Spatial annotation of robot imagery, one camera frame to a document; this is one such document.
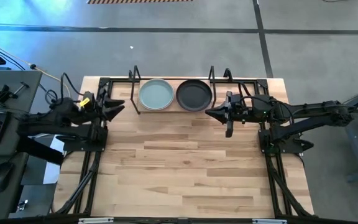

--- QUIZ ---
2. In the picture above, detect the black wire dish rack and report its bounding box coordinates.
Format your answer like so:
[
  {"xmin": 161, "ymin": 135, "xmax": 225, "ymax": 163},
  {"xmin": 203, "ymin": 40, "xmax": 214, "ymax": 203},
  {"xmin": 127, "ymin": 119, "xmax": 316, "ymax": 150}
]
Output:
[{"xmin": 128, "ymin": 65, "xmax": 234, "ymax": 115}]

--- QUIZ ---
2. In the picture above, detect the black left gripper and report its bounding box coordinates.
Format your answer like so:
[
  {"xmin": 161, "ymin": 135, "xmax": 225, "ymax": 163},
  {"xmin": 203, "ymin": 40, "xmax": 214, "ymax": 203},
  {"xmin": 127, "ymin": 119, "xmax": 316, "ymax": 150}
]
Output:
[{"xmin": 88, "ymin": 88, "xmax": 126, "ymax": 123}]

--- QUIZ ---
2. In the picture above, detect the thin yellow cable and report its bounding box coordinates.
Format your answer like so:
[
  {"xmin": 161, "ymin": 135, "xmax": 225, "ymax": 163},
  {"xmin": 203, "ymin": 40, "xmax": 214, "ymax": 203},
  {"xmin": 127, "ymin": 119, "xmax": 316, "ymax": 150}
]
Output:
[{"xmin": 0, "ymin": 35, "xmax": 71, "ymax": 96}]

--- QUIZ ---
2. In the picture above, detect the black clamp mount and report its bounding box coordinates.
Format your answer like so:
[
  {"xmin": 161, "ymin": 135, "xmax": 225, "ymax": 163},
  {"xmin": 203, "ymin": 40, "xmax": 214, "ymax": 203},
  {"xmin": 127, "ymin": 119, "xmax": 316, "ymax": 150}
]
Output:
[{"xmin": 0, "ymin": 81, "xmax": 30, "ymax": 106}]

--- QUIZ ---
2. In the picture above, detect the small silver clip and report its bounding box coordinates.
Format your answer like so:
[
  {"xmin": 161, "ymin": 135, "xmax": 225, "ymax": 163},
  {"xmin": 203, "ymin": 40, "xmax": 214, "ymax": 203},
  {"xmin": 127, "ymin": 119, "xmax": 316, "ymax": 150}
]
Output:
[{"xmin": 16, "ymin": 198, "xmax": 29, "ymax": 213}]

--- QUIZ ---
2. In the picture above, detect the white paper sheet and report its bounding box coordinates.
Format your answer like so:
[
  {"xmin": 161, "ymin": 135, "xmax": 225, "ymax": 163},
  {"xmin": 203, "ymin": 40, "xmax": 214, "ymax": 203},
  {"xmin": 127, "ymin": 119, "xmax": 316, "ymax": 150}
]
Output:
[{"xmin": 42, "ymin": 135, "xmax": 65, "ymax": 186}]

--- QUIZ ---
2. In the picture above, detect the black cable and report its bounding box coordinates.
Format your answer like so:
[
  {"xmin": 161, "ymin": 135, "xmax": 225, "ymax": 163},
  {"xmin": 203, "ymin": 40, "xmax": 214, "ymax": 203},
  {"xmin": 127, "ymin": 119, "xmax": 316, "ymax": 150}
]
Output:
[
  {"xmin": 237, "ymin": 82, "xmax": 280, "ymax": 107},
  {"xmin": 60, "ymin": 72, "xmax": 85, "ymax": 98}
]

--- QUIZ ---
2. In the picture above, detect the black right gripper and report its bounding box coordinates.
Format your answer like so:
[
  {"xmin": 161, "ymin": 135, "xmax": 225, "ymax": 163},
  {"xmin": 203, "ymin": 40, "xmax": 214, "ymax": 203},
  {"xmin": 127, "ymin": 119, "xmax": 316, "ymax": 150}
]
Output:
[{"xmin": 205, "ymin": 91, "xmax": 250, "ymax": 138}]

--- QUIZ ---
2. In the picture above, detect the black aluminium rig frame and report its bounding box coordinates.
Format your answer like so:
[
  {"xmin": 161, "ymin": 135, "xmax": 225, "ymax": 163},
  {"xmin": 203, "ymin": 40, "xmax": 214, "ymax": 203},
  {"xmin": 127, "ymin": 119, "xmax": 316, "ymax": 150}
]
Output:
[{"xmin": 53, "ymin": 77, "xmax": 315, "ymax": 218}]

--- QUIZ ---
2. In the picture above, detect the light green plate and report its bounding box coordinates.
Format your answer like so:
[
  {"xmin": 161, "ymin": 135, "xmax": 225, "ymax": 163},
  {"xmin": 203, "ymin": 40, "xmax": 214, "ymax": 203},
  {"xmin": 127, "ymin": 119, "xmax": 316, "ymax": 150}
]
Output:
[{"xmin": 138, "ymin": 78, "xmax": 175, "ymax": 111}]

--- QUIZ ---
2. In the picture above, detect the silver hinge bracket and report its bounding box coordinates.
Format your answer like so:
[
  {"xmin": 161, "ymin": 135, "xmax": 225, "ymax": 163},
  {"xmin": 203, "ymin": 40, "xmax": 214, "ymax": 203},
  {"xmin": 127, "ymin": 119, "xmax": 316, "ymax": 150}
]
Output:
[
  {"xmin": 252, "ymin": 218, "xmax": 288, "ymax": 224},
  {"xmin": 78, "ymin": 217, "xmax": 114, "ymax": 224}
]

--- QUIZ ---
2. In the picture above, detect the grey side desk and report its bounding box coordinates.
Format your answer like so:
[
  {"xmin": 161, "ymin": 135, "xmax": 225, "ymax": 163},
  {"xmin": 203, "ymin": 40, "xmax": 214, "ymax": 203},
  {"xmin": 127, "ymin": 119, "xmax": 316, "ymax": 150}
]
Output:
[{"xmin": 0, "ymin": 70, "xmax": 43, "ymax": 220}]

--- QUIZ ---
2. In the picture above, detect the black computer mouse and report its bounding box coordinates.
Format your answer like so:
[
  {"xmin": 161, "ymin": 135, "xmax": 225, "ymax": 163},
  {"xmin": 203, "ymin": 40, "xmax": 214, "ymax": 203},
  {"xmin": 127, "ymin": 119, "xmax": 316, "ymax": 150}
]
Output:
[{"xmin": 0, "ymin": 161, "xmax": 16, "ymax": 194}]

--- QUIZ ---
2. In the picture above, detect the dark navy plate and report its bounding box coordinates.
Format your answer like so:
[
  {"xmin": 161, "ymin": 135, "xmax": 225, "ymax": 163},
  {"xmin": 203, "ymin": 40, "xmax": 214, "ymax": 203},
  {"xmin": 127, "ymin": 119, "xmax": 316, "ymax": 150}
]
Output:
[{"xmin": 175, "ymin": 79, "xmax": 213, "ymax": 112}]

